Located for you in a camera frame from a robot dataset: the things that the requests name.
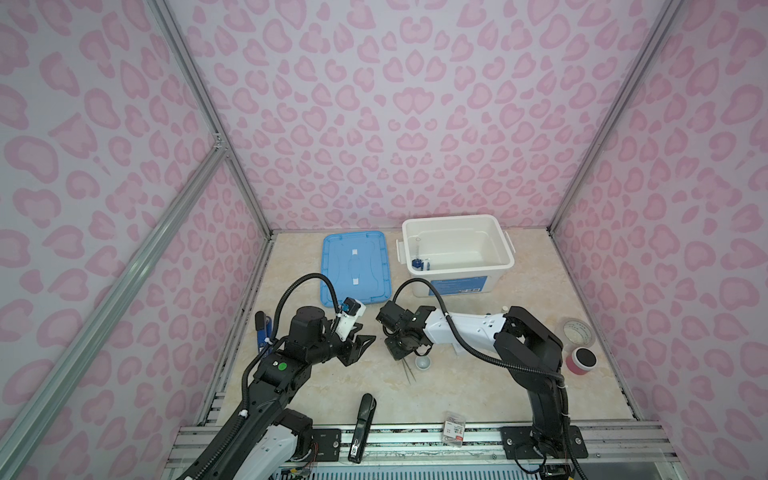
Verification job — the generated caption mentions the metal tweezers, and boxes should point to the metal tweezers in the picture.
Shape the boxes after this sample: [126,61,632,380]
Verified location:
[400,359,415,385]

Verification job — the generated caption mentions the blue base glass funnel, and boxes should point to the blue base glass funnel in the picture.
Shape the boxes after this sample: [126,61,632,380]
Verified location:
[411,237,424,271]

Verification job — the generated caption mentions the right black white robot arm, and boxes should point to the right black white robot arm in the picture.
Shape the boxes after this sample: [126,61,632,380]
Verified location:
[376,300,588,462]

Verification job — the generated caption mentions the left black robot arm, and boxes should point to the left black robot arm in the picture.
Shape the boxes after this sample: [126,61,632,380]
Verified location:
[180,298,375,479]

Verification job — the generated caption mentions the small white ceramic bowl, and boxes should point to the small white ceramic bowl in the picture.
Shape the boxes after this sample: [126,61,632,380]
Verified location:
[414,356,432,371]

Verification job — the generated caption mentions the black stapler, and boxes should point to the black stapler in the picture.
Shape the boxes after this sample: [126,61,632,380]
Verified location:
[348,393,377,464]

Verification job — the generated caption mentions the blue plastic bin lid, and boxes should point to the blue plastic bin lid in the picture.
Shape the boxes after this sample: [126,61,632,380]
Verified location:
[321,231,392,305]

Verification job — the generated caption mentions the white plastic storage bin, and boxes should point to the white plastic storage bin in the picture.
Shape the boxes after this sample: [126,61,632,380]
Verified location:
[396,214,516,296]

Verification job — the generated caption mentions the clear box red label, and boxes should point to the clear box red label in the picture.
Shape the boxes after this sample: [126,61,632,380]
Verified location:
[441,411,466,448]

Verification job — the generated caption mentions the clear round petri dish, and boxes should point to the clear round petri dish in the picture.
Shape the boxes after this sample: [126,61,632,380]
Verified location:
[556,317,596,351]

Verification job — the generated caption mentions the pink jar black lid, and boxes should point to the pink jar black lid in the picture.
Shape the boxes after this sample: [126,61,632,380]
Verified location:
[565,347,598,376]

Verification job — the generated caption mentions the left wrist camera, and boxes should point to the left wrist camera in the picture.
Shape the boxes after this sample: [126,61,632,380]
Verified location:
[334,297,366,341]

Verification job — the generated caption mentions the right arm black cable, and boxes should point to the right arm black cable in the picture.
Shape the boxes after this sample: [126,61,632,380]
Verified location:
[391,277,589,480]

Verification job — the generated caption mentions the blue handled tool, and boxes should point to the blue handled tool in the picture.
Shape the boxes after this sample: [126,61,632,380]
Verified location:
[254,311,272,353]

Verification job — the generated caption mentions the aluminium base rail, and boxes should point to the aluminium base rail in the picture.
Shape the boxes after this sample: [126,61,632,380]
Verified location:
[158,419,685,480]

